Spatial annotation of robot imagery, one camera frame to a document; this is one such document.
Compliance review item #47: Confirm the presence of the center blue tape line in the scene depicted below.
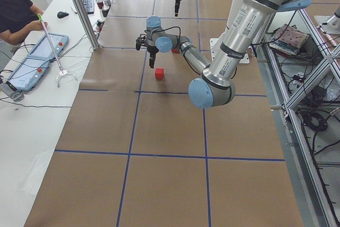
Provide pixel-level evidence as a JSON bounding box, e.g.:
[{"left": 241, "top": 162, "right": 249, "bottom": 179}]
[{"left": 115, "top": 0, "right": 162, "bottom": 227}]

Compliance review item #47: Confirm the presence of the teach pendant far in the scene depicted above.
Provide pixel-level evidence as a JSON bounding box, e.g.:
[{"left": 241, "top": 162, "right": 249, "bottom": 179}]
[{"left": 28, "top": 33, "right": 69, "bottom": 60}]

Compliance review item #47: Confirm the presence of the seated person black shirt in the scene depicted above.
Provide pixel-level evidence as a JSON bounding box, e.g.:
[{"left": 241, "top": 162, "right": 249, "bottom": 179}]
[{"left": 1, "top": 0, "right": 44, "bottom": 45}]

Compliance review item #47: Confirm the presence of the black computer mouse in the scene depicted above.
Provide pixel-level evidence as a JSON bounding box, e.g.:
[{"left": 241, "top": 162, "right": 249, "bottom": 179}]
[{"left": 57, "top": 11, "right": 69, "bottom": 19}]

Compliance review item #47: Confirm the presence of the reacher grabber stick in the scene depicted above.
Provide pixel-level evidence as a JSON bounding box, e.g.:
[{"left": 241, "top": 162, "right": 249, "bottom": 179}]
[{"left": 37, "top": 14, "right": 78, "bottom": 88}]

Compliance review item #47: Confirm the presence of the aluminium frame post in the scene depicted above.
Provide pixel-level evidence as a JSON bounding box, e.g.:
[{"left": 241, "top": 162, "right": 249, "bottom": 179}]
[{"left": 72, "top": 0, "right": 99, "bottom": 51}]

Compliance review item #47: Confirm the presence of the teach pendant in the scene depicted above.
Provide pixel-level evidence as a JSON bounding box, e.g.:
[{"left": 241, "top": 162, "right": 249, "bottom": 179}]
[
  {"left": 28, "top": 33, "right": 69, "bottom": 60},
  {"left": 8, "top": 57, "right": 50, "bottom": 91}
]

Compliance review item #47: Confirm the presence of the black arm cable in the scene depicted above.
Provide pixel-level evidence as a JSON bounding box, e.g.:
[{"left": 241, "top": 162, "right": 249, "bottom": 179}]
[{"left": 144, "top": 26, "right": 182, "bottom": 44}]

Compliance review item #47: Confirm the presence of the folded cloth pile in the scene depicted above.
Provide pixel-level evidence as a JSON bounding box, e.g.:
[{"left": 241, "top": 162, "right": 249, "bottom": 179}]
[{"left": 269, "top": 24, "right": 309, "bottom": 56}]

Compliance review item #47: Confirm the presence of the teach pendant near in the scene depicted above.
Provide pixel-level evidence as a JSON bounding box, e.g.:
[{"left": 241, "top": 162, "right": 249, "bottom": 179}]
[{"left": 8, "top": 57, "right": 50, "bottom": 91}]

